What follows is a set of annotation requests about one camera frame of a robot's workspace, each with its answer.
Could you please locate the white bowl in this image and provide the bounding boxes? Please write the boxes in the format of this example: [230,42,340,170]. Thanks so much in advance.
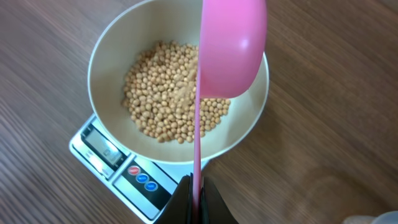
[88,0,269,164]

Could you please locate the pink measuring scoop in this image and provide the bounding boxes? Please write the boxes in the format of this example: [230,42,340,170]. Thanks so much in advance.
[192,0,267,207]

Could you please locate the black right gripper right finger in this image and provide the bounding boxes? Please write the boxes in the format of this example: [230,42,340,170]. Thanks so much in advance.
[200,177,239,224]

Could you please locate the soybeans in white bowl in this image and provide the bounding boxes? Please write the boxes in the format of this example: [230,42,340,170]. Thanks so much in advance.
[121,40,231,144]

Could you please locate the clear plastic container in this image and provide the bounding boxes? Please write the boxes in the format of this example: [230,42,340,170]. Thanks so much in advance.
[342,210,398,224]

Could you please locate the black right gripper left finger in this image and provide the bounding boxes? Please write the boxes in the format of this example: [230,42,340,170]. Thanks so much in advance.
[154,174,193,224]

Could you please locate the white digital kitchen scale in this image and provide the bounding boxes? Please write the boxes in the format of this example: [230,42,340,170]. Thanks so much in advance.
[69,114,193,223]

